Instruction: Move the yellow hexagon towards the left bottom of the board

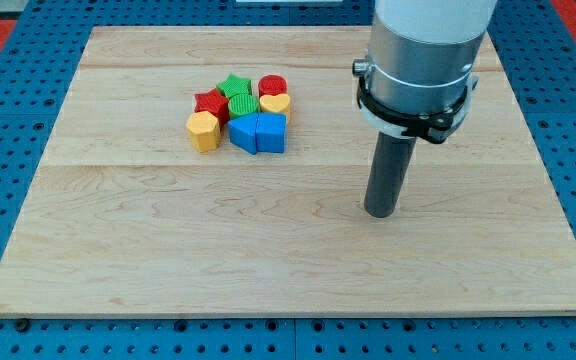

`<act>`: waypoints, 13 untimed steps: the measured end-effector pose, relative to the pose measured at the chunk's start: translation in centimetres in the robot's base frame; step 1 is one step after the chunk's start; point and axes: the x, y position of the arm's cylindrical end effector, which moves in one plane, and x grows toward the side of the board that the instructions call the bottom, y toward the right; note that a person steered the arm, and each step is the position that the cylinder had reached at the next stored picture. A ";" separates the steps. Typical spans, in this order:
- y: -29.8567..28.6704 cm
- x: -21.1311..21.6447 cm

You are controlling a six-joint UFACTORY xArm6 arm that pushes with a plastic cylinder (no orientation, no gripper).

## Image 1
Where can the light wooden board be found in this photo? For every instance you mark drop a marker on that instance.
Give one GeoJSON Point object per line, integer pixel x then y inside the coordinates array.
{"type": "Point", "coordinates": [125, 219]}

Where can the red star block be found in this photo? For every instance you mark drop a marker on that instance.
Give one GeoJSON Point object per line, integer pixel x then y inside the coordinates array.
{"type": "Point", "coordinates": [215, 103]}

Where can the green star block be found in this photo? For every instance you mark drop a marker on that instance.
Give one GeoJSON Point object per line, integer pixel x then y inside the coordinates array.
{"type": "Point", "coordinates": [234, 85]}

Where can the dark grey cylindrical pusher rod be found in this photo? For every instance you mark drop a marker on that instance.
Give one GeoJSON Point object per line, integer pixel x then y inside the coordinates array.
{"type": "Point", "coordinates": [388, 170]}

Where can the green cylinder block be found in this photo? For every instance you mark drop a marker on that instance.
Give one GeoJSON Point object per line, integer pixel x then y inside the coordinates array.
{"type": "Point", "coordinates": [242, 104]}

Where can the yellow hexagon block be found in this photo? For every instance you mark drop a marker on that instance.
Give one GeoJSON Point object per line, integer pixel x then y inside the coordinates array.
{"type": "Point", "coordinates": [204, 131]}

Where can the blue pentagon block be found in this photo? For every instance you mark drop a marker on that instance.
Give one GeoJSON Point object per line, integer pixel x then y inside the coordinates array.
{"type": "Point", "coordinates": [271, 132]}

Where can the blue triangular block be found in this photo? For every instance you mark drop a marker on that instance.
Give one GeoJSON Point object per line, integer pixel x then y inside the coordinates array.
{"type": "Point", "coordinates": [242, 132]}

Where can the yellow heart block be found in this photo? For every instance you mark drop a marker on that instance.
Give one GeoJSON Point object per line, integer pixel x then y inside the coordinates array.
{"type": "Point", "coordinates": [277, 104]}

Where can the red cylinder block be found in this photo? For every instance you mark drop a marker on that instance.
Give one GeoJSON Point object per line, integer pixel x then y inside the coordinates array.
{"type": "Point", "coordinates": [272, 84]}

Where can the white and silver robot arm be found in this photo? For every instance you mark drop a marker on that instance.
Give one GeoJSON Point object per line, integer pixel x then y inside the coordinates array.
{"type": "Point", "coordinates": [415, 79]}

